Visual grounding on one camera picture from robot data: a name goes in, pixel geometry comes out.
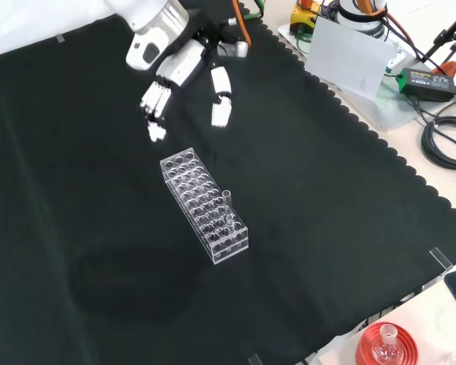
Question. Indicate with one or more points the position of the black tripod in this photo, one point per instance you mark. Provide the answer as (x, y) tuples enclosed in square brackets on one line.
[(446, 32)]

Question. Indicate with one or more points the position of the clear glass test tube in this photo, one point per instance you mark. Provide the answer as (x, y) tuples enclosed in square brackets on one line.
[(228, 207)]

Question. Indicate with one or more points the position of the clear plastic test tube rack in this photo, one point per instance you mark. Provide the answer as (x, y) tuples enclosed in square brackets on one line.
[(197, 197)]

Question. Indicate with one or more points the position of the translucent base plate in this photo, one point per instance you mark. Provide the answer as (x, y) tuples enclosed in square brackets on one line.
[(391, 110)]

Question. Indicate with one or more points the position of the pale board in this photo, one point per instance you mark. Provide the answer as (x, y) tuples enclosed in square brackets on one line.
[(346, 57)]

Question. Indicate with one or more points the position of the black bench cloth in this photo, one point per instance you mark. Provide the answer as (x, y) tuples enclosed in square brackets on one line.
[(80, 190)]

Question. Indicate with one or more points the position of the black and green power adapter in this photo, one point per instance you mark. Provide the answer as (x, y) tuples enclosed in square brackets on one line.
[(427, 83)]

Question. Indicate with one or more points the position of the round-bottom glass flask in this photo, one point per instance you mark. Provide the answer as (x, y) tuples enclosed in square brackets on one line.
[(387, 350)]

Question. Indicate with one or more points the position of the clear cloth clip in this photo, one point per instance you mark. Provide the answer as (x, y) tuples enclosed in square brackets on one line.
[(60, 38), (441, 259), (254, 359)]

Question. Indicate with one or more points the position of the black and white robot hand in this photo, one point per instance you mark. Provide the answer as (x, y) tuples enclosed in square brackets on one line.
[(182, 64)]

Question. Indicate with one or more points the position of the yellow stop button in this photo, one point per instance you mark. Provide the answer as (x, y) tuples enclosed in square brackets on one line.
[(304, 17)]

